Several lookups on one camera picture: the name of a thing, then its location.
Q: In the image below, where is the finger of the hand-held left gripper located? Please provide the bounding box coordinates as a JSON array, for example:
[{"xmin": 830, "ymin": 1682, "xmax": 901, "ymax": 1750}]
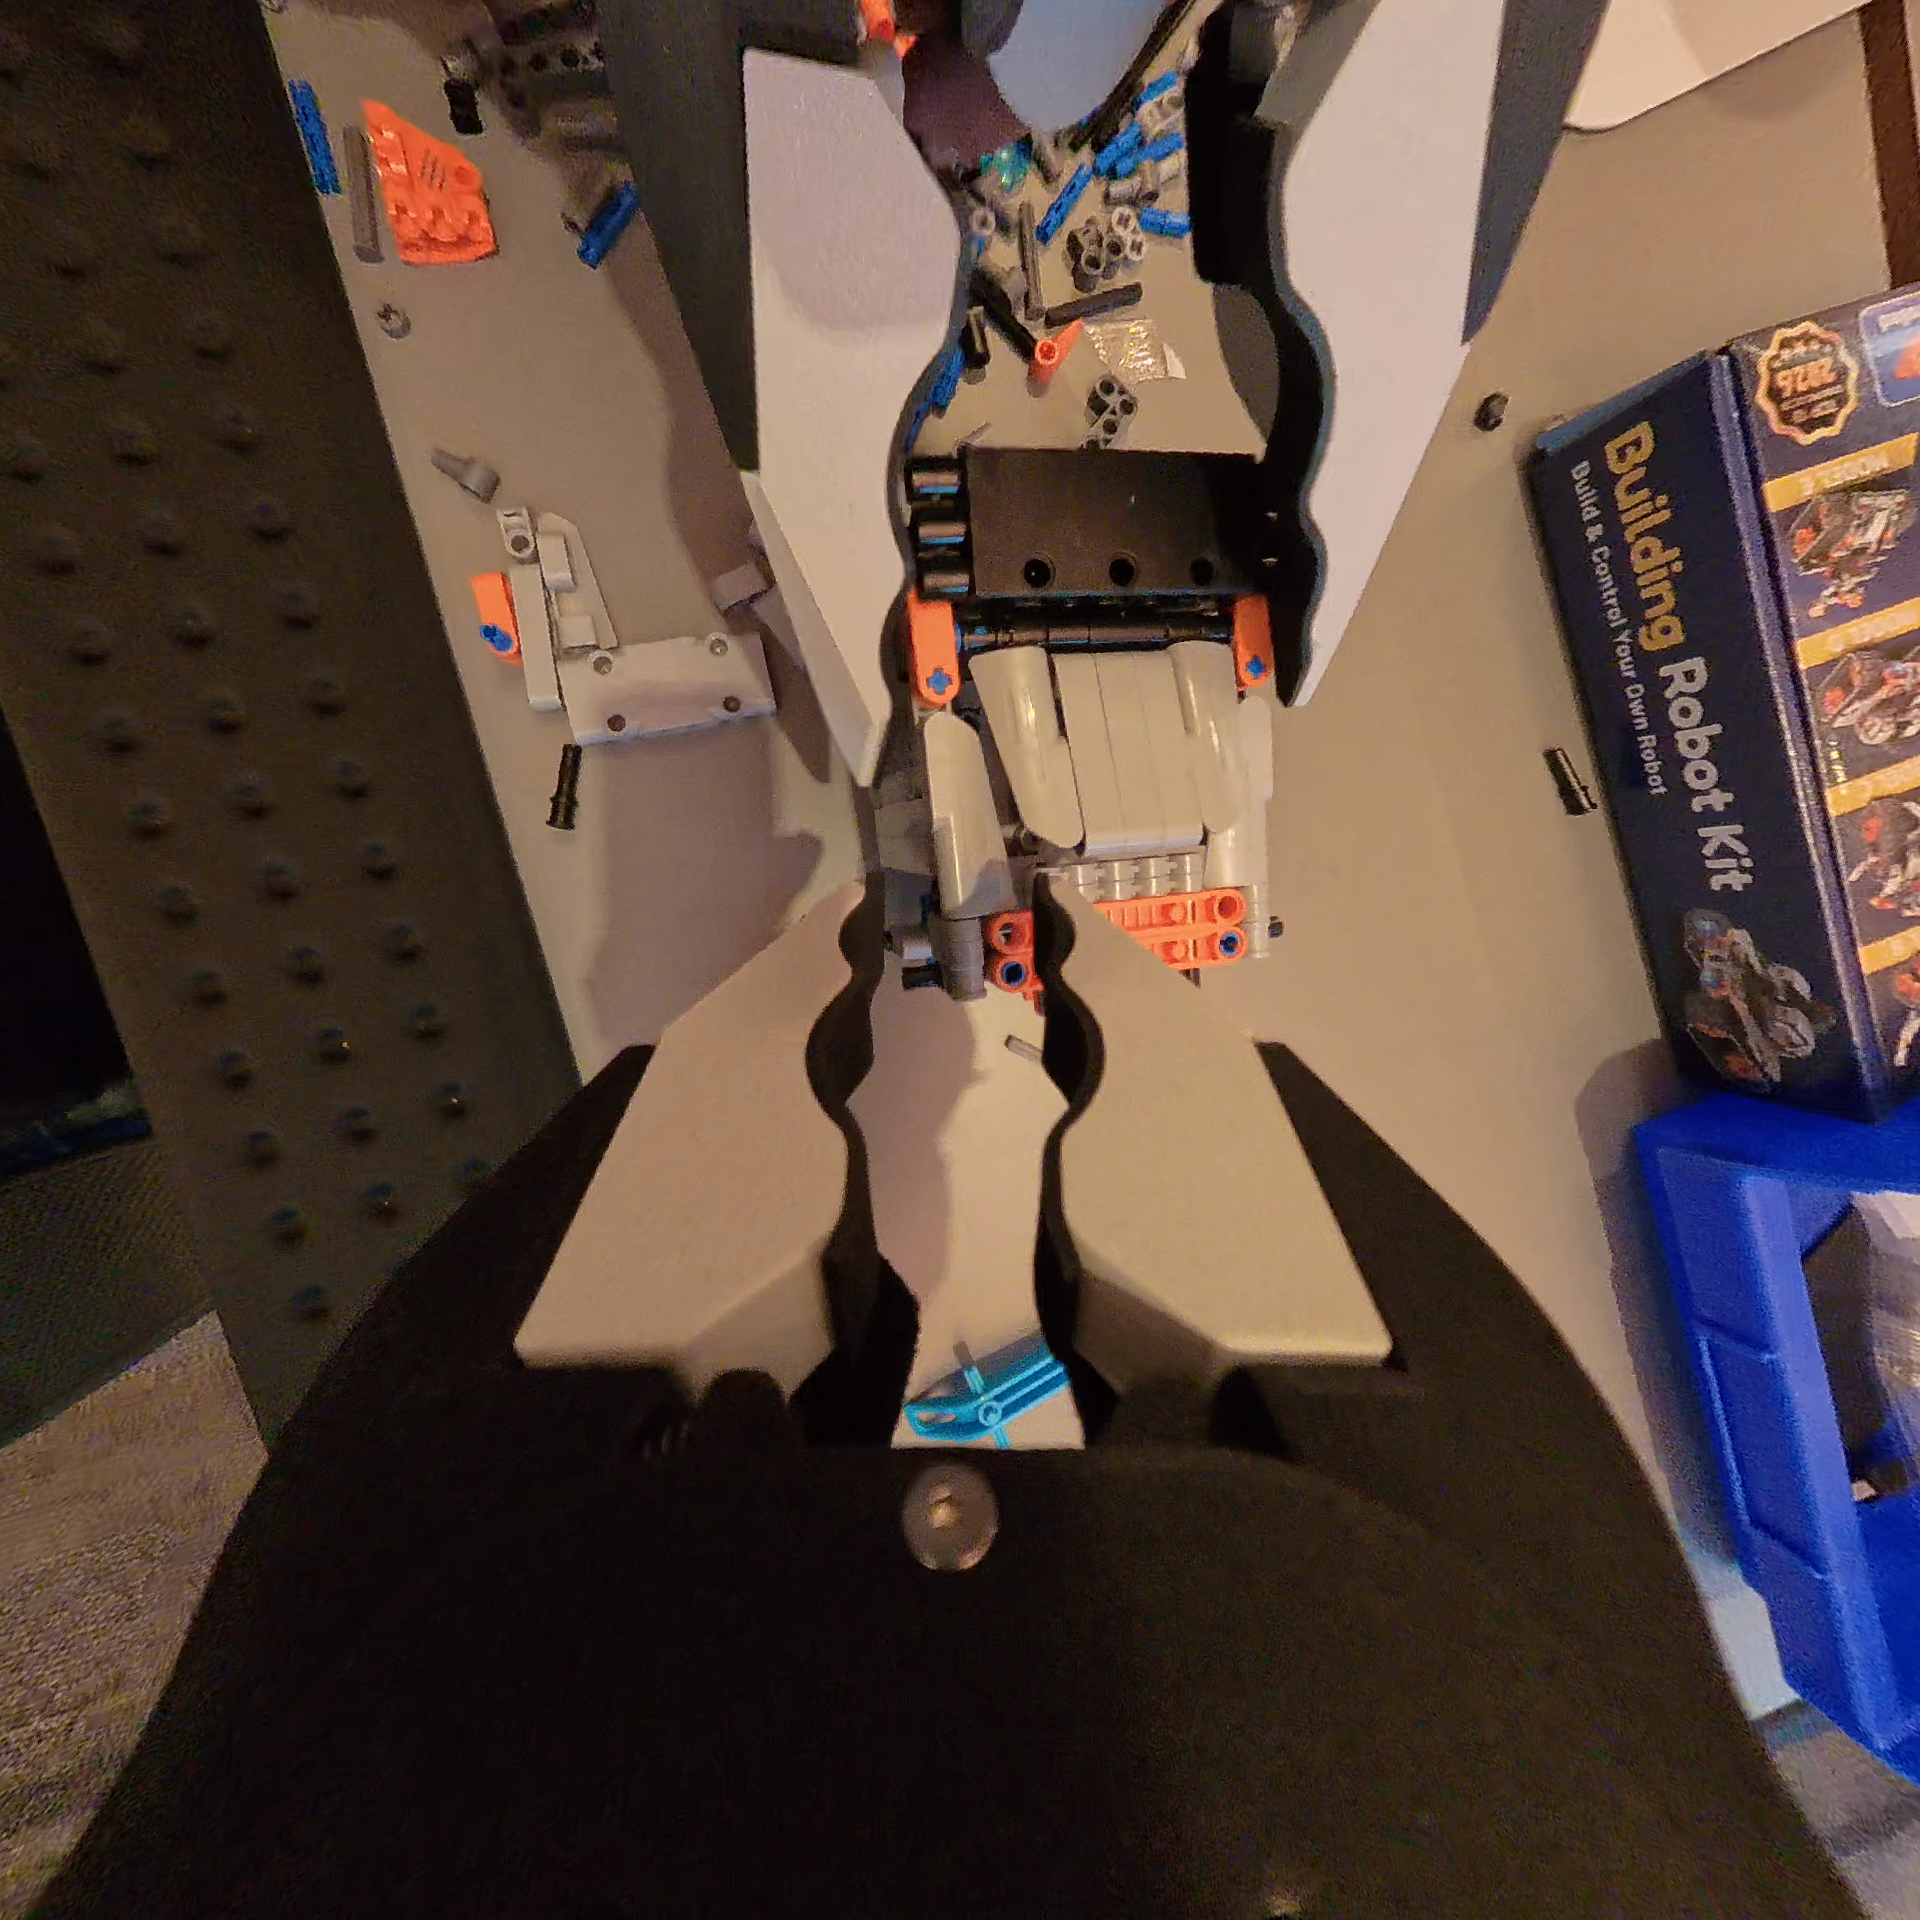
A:
[
  {"xmin": 1187, "ymin": 0, "xmax": 1518, "ymax": 713},
  {"xmin": 735, "ymin": 44, "xmax": 975, "ymax": 811}
]

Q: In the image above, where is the pile of small building parts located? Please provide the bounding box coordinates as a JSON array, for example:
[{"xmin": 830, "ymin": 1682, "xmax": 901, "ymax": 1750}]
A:
[{"xmin": 960, "ymin": 62, "xmax": 1201, "ymax": 454}]

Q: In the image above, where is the blue robot kit box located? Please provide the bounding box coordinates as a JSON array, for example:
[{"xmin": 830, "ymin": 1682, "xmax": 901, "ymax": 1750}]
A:
[{"xmin": 1532, "ymin": 287, "xmax": 1920, "ymax": 1119}]

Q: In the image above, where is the teal curved plastic piece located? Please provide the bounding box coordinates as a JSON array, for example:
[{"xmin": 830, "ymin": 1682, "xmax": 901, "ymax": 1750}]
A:
[{"xmin": 901, "ymin": 1352, "xmax": 1057, "ymax": 1435}]

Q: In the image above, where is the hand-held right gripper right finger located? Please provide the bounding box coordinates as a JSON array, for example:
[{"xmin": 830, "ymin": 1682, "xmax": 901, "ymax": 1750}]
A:
[{"xmin": 1035, "ymin": 902, "xmax": 1400, "ymax": 1384}]

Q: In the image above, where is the orange gear frame assembly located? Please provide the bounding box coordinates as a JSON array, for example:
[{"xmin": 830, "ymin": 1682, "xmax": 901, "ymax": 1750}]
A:
[{"xmin": 886, "ymin": 447, "xmax": 1308, "ymax": 1009}]

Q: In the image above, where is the blue plastic bin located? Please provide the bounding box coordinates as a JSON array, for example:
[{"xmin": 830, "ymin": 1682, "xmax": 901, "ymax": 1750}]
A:
[{"xmin": 1636, "ymin": 1088, "xmax": 1920, "ymax": 1772}]

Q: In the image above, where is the large orange wedge piece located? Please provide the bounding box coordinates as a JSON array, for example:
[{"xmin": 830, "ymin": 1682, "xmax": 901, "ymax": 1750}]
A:
[{"xmin": 361, "ymin": 100, "xmax": 495, "ymax": 272}]

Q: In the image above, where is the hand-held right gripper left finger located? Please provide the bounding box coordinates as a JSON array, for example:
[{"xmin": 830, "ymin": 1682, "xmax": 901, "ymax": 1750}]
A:
[{"xmin": 516, "ymin": 887, "xmax": 895, "ymax": 1377}]

